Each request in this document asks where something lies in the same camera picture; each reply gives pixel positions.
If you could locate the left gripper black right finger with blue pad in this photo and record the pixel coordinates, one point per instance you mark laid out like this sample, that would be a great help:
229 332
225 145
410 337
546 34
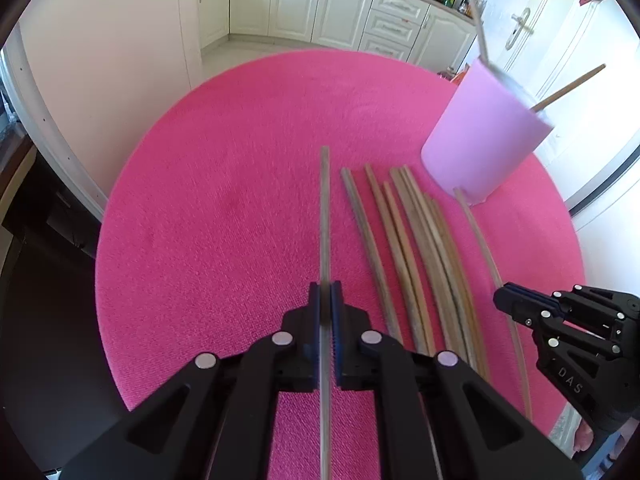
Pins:
436 418

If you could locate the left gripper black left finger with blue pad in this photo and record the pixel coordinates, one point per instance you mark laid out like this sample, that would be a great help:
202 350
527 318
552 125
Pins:
214 418

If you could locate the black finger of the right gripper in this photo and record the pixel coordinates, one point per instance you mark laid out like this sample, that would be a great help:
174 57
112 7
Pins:
526 306

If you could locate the wooden chopstick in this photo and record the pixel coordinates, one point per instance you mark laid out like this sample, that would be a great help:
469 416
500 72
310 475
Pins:
498 282
409 278
434 269
377 191
541 105
325 342
373 256
459 288
451 296

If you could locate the cream lower kitchen cabinets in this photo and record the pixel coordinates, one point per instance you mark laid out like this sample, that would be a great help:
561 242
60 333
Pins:
420 32

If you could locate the person's right hand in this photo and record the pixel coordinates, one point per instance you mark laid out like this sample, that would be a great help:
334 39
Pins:
583 437

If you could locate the wooden chopstick by cup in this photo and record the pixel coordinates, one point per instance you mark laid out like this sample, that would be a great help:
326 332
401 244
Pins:
498 282

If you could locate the wooden chopstick on mat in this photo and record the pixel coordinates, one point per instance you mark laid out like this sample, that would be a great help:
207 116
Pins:
409 278
459 288
434 269
451 296
377 191
373 256

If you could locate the pink cup utensil holder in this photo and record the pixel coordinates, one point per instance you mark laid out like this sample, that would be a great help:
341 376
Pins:
486 131

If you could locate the pink round table mat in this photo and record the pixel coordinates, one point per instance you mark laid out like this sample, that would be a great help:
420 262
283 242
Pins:
211 232

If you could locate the white door with handle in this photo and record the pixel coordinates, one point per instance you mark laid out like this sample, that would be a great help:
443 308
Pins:
544 45

